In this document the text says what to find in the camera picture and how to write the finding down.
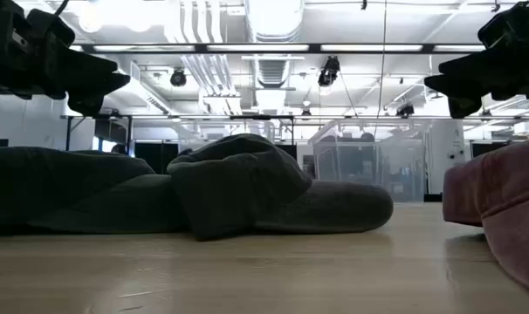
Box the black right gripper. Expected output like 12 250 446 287
423 0 529 119

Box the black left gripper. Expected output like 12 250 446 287
0 0 131 117

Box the white LED light strip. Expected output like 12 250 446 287
434 44 486 52
320 44 424 52
206 44 311 52
92 44 196 52

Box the white pillar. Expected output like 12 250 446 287
427 119 467 195

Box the black partition panel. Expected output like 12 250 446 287
134 140 180 175

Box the dark grey baseball cap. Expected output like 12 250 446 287
166 133 395 242
0 146 191 236

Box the black ceiling camera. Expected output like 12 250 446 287
169 68 189 88
395 103 416 119
317 55 341 88

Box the thin hanging cable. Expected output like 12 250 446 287
374 0 388 136

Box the clear plastic enclosure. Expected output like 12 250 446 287
309 120 428 204

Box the round silver ventilation duct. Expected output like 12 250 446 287
245 0 306 43

